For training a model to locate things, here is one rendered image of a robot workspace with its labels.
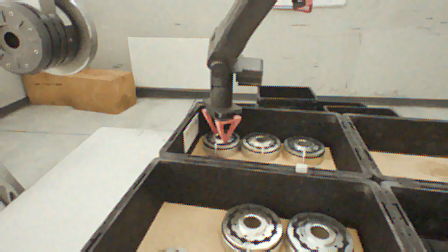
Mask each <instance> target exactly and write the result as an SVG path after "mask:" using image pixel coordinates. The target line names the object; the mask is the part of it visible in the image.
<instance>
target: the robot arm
mask: <svg viewBox="0 0 448 252"><path fill-rule="evenodd" d="M276 2H278V0H235V1H234V4H233V5H232V8H230V10H229V12H228V13H227V15H226V17H225V18H224V20H222V21H221V22H220V25H219V26H218V27H215V30H214V31H213V33H212V35H211V36H210V40H209V45H208V56H207V62H206V66H207V67H208V69H210V98H209V99H205V100H202V105H204V104H205V105H206V109H203V110H202V111H203V114H204V116H205V117H206V120H207V121H208V123H209V125H210V127H211V129H212V130H213V133H214V134H215V133H217V132H220V137H221V138H222V141H223V142H226V141H228V140H229V137H231V134H232V132H233V131H234V129H235V128H236V126H237V125H238V123H239V122H240V121H241V116H238V115H237V114H241V112H242V108H241V107H238V105H236V104H234V103H233V101H232V100H233V82H234V73H236V82H238V86H255V87H262V75H263V60H262V59H259V58H251V57H243V54H241V53H242V52H243V50H244V49H245V47H246V44H247V43H248V40H250V38H251V36H252V35H253V33H254V32H255V31H256V29H257V28H258V26H259V25H261V22H263V20H264V19H265V17H266V16H267V15H268V13H269V12H270V10H272V8H273V7H274V5H275V4H276ZM227 114H229V115H227ZM234 114H236V116H232V115H234ZM210 116H211V117H213V118H214V119H215V123H216V125H217V128H216V129H215V126H214V124H213V121H212V120H211V118H210ZM227 123H231V126H230V127H229V131H228V132H227V136H226V137H225V135H224V129H223V126H224V124H227Z"/></svg>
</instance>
